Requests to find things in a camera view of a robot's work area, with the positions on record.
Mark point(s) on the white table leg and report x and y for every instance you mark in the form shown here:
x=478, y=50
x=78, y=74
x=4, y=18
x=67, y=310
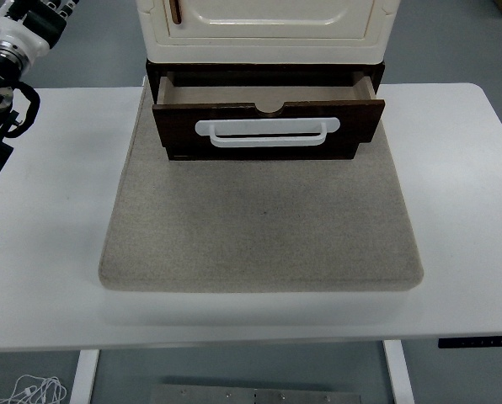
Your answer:
x=83, y=376
x=399, y=374

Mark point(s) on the beige felt mat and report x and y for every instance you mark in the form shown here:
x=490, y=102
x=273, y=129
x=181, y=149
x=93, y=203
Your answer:
x=259, y=219

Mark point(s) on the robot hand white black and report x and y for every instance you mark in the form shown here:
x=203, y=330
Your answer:
x=21, y=35

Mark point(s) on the dark brown wooden drawer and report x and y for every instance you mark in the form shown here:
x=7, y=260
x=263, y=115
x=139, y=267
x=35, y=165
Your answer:
x=276, y=111

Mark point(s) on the black table control panel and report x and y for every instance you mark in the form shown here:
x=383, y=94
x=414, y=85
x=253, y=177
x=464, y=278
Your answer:
x=478, y=341

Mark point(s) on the grey metal plate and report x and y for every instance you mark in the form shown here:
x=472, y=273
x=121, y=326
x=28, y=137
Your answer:
x=259, y=395

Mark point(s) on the cream cabinet door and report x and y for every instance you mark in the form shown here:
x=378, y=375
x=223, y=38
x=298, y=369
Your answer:
x=268, y=10

